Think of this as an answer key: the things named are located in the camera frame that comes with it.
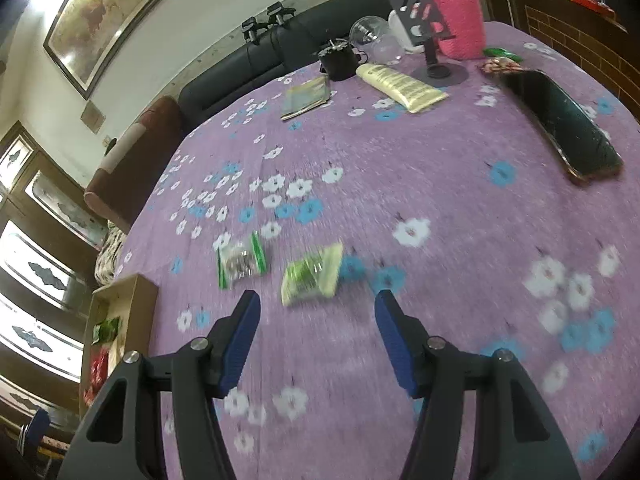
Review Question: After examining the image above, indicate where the dark red snack packet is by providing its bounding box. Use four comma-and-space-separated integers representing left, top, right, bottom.
89, 349, 111, 383

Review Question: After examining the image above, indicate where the purple floral tablecloth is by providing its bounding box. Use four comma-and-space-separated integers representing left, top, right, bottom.
112, 20, 640, 480

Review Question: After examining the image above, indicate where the clear green-edged snack packet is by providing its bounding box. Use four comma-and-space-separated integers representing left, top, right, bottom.
216, 232, 268, 290

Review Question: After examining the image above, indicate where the flat paper packet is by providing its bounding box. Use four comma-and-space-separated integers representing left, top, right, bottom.
280, 77, 333, 122

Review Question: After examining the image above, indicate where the cream squeeze tube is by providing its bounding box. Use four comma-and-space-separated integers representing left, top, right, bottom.
355, 62, 449, 114

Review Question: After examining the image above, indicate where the black smartphone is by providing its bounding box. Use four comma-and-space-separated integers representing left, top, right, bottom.
500, 69, 625, 183

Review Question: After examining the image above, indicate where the light green pale-ended snack packet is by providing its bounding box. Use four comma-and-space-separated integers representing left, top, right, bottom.
280, 241, 345, 307

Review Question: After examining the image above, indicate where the maroon bolster cushion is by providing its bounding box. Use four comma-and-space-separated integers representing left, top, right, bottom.
84, 96, 187, 233

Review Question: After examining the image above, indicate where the green white snack packet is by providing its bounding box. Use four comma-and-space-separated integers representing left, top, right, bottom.
92, 317, 121, 346

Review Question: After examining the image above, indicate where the red wrapped candy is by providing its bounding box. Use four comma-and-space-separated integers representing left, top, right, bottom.
481, 56, 523, 76

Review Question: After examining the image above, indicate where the large framed painting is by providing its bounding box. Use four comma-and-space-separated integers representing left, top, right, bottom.
42, 0, 211, 101

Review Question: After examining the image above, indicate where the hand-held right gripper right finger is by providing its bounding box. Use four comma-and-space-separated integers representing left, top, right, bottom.
374, 289, 583, 480

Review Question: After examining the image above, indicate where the black leather sofa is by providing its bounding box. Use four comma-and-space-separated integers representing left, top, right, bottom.
177, 0, 426, 136

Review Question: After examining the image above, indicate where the wooden glass-door cabinet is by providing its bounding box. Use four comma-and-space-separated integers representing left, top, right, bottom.
0, 120, 113, 461

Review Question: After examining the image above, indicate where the green wrapped candy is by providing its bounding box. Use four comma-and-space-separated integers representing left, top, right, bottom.
482, 46, 523, 61

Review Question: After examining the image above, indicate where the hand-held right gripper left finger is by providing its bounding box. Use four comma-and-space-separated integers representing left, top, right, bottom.
56, 289, 262, 480

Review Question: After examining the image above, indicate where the small framed picture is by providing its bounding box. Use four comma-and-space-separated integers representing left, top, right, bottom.
80, 101, 107, 134

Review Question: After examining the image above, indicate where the cardboard box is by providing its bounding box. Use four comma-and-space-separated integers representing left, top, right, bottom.
79, 274, 160, 418

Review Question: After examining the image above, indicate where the black clamp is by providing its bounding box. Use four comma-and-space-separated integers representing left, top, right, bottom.
266, 2, 296, 28
241, 16, 266, 43

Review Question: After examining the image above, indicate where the floral cushion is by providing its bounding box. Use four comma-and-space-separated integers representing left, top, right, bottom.
94, 222, 127, 288

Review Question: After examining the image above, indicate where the small black container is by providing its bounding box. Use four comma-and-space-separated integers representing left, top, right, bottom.
318, 40, 363, 82

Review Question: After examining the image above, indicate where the bottle in pink knitted sleeve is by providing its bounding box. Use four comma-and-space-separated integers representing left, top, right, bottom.
420, 0, 487, 58

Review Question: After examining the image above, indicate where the black phone stand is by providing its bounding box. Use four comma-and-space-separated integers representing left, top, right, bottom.
389, 0, 470, 86

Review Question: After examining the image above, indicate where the clear plastic cup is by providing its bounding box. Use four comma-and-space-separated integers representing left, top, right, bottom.
349, 16, 403, 63

